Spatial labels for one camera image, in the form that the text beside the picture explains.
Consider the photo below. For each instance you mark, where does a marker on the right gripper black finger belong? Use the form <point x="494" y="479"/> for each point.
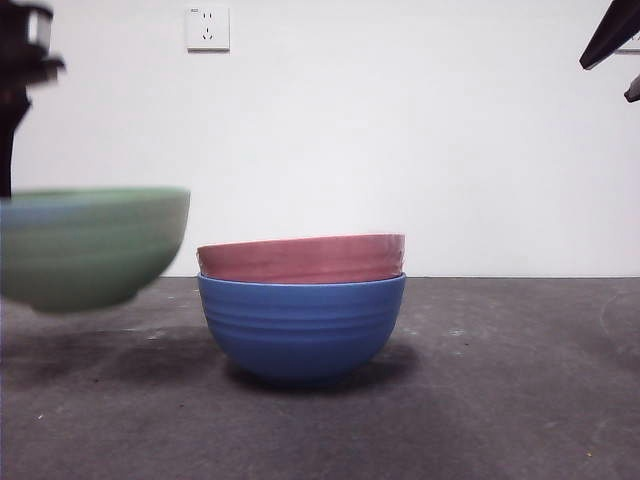
<point x="634" y="92"/>
<point x="607" y="35"/>

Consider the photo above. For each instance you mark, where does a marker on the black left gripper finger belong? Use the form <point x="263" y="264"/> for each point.
<point x="9" y="150"/>

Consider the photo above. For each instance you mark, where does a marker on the green ribbed bowl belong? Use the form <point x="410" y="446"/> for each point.
<point x="90" y="250"/>

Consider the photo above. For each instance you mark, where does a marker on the red ribbed bowl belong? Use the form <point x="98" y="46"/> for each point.
<point x="300" y="260"/>

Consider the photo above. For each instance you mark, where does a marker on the blue ribbed bowl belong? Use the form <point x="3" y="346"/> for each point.
<point x="305" y="330"/>

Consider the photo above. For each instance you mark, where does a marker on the pale grey left wrist camera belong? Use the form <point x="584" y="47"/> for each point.
<point x="40" y="28"/>

